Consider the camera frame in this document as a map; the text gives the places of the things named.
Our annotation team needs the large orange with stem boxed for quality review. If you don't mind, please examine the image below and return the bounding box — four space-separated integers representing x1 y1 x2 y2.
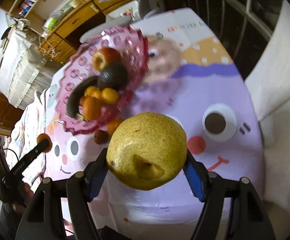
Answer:
36 133 53 153

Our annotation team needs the yellow spotted pear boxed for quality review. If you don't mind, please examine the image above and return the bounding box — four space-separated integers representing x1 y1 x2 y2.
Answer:
106 112 187 191

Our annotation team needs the small mandarin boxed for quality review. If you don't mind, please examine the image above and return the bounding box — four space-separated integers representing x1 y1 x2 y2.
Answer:
102 88 120 105

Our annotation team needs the person right hand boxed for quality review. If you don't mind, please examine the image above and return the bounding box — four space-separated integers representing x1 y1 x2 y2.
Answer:
9 182 34 214

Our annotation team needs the floral quilt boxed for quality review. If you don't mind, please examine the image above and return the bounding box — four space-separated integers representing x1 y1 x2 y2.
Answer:
5 89 47 187

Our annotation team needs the brown shrivelled fruit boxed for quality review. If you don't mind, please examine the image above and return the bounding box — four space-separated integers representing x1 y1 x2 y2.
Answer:
93 129 110 145

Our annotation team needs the overripe dark banana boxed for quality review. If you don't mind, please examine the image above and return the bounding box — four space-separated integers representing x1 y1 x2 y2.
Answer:
66 76 99 118

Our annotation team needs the small orange kumquat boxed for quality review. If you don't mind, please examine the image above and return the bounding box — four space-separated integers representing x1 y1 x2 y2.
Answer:
84 86 97 96

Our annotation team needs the orange under tray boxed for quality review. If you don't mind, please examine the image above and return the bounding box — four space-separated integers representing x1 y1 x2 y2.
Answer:
107 117 124 137

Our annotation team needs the lace covered furniture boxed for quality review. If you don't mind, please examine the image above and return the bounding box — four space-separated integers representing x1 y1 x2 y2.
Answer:
0 27 61 110

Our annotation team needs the dark avocado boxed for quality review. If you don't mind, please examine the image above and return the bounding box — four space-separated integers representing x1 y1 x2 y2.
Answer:
97 63 128 90

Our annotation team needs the wooden desk with drawers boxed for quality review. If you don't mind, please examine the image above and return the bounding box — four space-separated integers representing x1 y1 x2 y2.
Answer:
37 0 134 65

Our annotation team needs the yellow red apple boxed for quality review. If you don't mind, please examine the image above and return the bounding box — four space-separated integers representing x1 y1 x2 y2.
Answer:
92 47 122 72

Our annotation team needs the pink plastic fruit tray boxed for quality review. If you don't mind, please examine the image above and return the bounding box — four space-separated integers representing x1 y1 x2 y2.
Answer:
55 25 149 135

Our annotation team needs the white curtain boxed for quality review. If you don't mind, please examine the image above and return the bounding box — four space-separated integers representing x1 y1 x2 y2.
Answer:
245 0 290 218

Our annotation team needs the cartoon printed tablecloth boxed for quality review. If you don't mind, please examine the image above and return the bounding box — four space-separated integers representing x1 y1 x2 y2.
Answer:
44 8 265 239

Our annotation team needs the metal window grille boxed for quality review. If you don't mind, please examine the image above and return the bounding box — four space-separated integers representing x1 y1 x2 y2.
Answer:
163 0 282 79

